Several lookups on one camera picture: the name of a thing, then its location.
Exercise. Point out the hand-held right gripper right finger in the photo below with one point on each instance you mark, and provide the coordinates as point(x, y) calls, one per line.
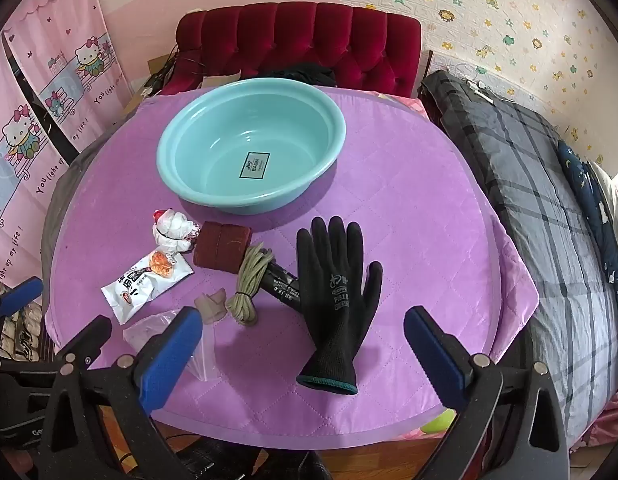
point(436, 360)

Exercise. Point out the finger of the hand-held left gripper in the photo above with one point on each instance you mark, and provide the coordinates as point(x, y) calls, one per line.
point(91, 332)
point(20, 296)

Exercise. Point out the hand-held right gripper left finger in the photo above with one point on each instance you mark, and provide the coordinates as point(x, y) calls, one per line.
point(171, 355)

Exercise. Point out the clear plastic bag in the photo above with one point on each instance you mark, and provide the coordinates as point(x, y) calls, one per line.
point(139, 332)

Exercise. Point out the white snack packet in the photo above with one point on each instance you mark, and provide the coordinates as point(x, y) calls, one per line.
point(139, 285)

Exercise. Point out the black work glove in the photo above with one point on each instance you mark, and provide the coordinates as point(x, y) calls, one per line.
point(334, 300)

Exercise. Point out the teal plastic basin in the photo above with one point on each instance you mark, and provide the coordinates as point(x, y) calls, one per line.
point(214, 170)

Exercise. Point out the small translucent beige piece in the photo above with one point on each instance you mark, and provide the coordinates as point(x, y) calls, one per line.
point(211, 305)

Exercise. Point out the brown folded cloth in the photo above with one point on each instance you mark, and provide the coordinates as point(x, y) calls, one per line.
point(221, 247)

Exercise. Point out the grey blanket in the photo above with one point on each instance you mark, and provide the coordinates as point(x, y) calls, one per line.
point(64, 185)

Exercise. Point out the crumpled white plastic bag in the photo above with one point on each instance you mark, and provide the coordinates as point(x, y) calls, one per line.
point(174, 230)

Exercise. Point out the black tube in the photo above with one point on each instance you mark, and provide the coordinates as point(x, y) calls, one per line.
point(285, 286)

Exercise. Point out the pink cartoon curtain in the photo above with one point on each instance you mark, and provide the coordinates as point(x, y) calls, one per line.
point(64, 35)
point(19, 160)

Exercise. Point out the grey plaid duvet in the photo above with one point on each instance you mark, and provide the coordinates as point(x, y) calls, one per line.
point(529, 185)

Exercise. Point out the navy star-print blanket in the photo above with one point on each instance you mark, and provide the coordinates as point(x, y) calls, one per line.
point(589, 195)

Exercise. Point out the flat cardboard sheet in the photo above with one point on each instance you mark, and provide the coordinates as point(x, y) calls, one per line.
point(139, 102)

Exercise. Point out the white bedding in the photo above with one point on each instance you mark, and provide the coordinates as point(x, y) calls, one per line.
point(611, 195)

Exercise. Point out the pink floral sheet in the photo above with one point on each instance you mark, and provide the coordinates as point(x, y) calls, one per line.
point(414, 107)

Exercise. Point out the cardboard box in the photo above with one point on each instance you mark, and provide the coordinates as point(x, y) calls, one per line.
point(220, 82)

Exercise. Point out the brown wooden board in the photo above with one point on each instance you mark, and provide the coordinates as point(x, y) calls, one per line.
point(427, 67)

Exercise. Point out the black garment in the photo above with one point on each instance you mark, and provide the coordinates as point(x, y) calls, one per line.
point(309, 74)

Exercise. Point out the red tufted velvet sofa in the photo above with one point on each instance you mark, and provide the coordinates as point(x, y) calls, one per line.
point(299, 35)

